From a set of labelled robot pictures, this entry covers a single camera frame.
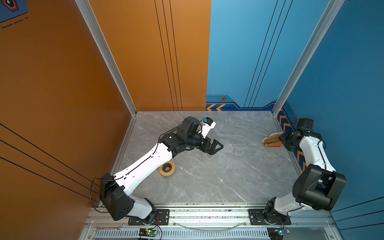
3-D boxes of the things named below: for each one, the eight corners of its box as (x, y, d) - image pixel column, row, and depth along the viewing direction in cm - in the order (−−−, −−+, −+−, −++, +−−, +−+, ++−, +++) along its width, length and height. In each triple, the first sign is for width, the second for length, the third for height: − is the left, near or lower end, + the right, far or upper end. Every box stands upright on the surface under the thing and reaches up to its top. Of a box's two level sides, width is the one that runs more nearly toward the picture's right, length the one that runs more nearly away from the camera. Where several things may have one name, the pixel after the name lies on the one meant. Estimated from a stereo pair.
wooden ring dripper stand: (158, 176, 89) (157, 174, 87) (161, 162, 95) (160, 160, 92) (174, 176, 89) (173, 174, 87) (175, 162, 95) (175, 160, 92)
